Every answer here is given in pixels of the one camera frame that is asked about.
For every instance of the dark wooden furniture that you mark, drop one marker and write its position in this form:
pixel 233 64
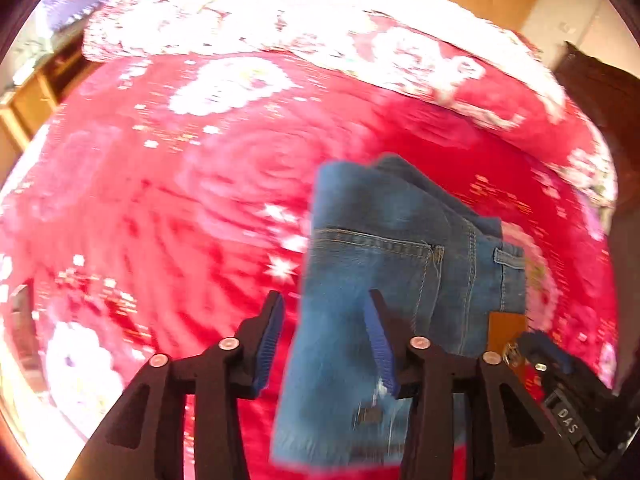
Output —
pixel 620 125

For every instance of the white wall socket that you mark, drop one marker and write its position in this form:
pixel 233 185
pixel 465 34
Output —
pixel 566 27

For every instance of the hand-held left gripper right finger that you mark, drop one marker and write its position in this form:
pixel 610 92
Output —
pixel 380 355

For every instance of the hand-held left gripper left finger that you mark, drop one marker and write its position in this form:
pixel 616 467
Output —
pixel 267 342

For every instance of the red floral blanket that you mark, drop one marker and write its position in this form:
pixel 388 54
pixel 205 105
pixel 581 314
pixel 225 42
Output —
pixel 150 210

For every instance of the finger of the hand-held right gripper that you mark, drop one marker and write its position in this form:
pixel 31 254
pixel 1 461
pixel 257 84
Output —
pixel 545 347

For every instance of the light wooden bedside cabinet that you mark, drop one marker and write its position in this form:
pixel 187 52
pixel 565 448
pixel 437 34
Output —
pixel 30 105

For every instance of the blue denim pants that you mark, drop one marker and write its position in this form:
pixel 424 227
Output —
pixel 380 240

